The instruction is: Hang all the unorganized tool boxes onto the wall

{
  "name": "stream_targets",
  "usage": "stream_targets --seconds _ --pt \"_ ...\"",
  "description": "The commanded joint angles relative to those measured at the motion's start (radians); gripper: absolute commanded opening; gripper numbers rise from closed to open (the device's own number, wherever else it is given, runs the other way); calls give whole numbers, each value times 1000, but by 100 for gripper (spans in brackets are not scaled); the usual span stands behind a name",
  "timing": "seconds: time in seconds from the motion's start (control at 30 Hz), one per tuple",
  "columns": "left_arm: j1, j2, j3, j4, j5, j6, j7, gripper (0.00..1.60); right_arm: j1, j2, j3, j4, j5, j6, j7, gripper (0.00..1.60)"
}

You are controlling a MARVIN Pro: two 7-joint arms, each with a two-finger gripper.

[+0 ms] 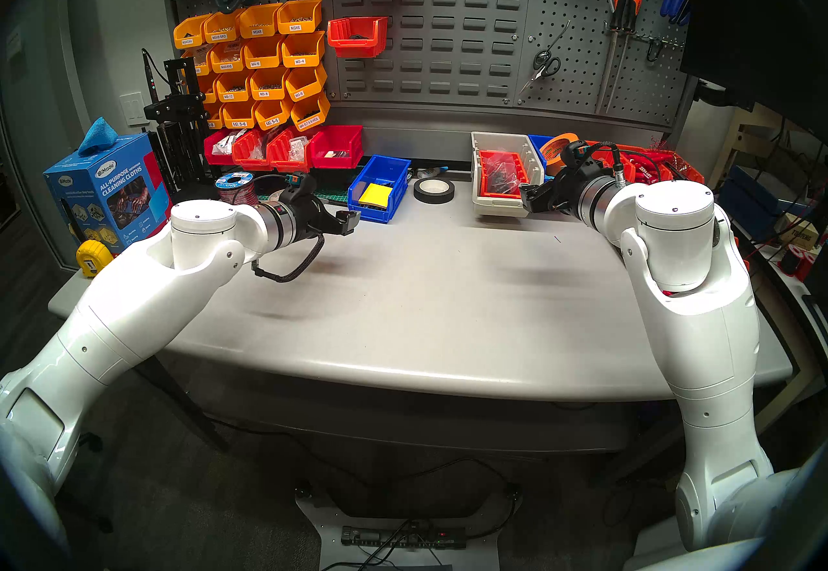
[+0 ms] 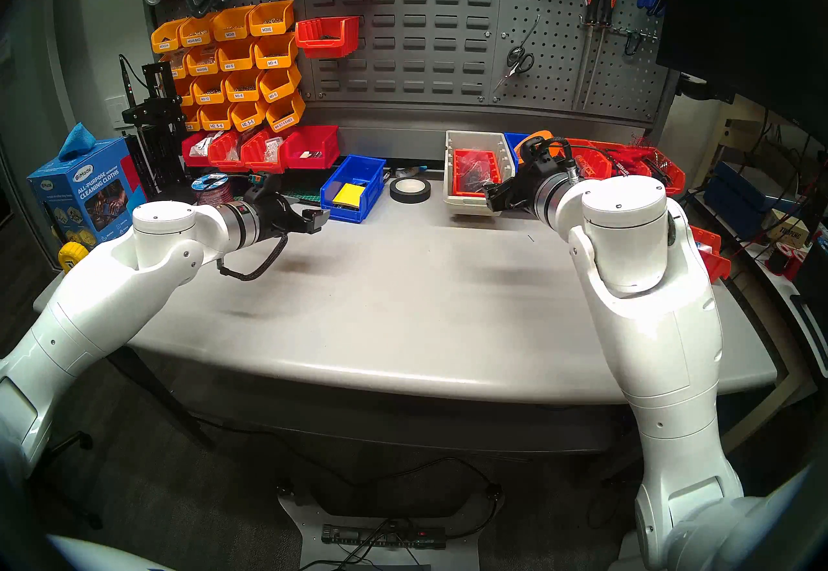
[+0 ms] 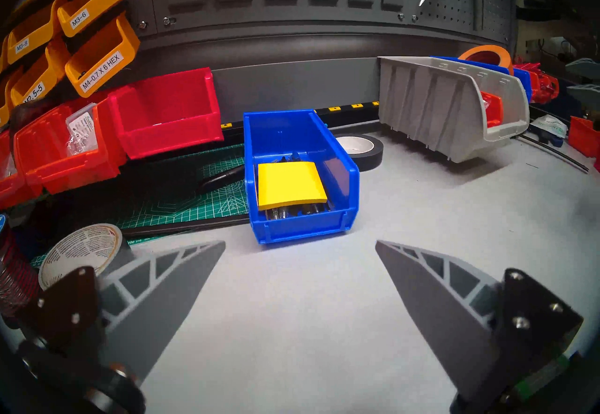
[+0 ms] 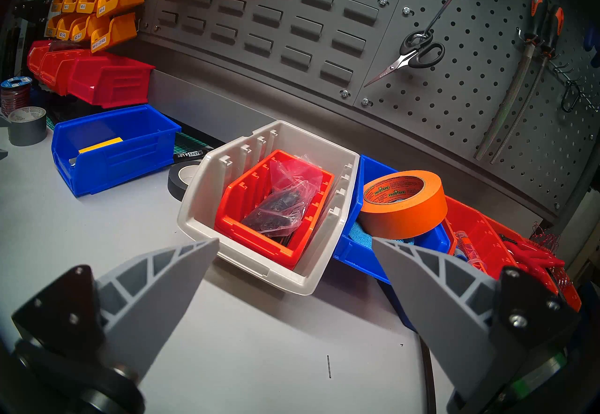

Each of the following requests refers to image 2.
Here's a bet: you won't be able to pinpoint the green cutting mat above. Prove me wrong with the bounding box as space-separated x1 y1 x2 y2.
285 165 384 202

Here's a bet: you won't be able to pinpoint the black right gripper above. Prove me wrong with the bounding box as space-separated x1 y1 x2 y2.
484 137 558 216

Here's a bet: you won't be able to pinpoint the orange-red plastic bin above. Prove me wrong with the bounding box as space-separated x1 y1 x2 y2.
689 225 732 284
453 149 501 198
561 137 612 180
592 141 686 196

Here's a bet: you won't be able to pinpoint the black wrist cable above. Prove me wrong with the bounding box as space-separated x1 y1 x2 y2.
217 233 289 282
553 139 638 181

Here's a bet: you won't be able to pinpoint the dark blue case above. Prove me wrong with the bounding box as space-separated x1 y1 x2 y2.
704 161 787 221

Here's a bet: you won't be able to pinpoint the red thread spool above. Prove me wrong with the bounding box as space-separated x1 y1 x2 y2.
767 243 806 279

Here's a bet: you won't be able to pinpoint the black monitor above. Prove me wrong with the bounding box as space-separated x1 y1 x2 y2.
657 0 828 147

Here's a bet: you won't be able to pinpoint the red wire spool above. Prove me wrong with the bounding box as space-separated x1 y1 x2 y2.
191 173 234 208

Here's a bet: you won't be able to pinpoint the large beige storage bin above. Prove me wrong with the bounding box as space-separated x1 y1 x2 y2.
444 130 517 215

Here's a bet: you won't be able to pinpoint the black power strip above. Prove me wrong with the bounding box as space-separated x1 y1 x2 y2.
321 523 447 551

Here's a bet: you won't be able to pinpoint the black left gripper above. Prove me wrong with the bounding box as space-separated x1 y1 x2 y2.
243 175 331 248

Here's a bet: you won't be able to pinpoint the red parts bin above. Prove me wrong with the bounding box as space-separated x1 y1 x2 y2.
181 131 214 168
282 125 341 170
207 131 250 172
241 128 287 174

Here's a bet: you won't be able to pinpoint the black handled scissors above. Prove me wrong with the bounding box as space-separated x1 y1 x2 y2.
492 15 541 95

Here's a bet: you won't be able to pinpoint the grey louvred wall panel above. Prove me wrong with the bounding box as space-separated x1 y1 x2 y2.
301 0 505 108

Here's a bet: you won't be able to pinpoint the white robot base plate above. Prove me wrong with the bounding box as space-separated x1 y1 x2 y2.
278 486 505 571

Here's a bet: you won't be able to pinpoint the red tool white lettering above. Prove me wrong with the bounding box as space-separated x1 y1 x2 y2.
608 148 657 179

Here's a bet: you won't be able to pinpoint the small cardboard box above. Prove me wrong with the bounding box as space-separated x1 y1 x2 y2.
770 214 809 247

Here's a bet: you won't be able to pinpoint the blue cloth in dispenser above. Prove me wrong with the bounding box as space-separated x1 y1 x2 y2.
58 122 96 161

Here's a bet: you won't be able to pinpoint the blue plastic storage bin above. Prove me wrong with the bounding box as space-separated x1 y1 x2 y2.
320 154 387 224
503 133 535 167

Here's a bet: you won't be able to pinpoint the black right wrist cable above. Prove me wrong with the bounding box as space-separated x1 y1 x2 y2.
553 139 638 181

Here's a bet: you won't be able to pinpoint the orange-red hanging bin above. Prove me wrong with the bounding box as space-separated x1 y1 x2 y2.
296 16 360 59

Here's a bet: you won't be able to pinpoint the black office chair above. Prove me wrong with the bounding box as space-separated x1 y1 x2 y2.
26 431 104 528

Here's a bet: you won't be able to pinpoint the clear bag of hardware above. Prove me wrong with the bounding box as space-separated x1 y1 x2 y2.
467 154 497 187

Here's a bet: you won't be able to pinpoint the black tape roll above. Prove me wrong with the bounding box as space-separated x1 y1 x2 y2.
389 176 431 203

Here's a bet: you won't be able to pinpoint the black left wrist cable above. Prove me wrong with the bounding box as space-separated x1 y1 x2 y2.
217 233 289 282

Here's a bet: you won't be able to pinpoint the large grey pegboard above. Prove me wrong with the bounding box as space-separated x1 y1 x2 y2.
492 0 673 124

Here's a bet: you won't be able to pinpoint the blue cleaning cloths box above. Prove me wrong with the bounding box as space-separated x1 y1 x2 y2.
27 137 148 248

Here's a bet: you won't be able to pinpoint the black metal stand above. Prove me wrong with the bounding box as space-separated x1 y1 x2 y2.
122 62 195 205

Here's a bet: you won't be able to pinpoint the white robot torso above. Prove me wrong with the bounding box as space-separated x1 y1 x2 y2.
47 533 179 571

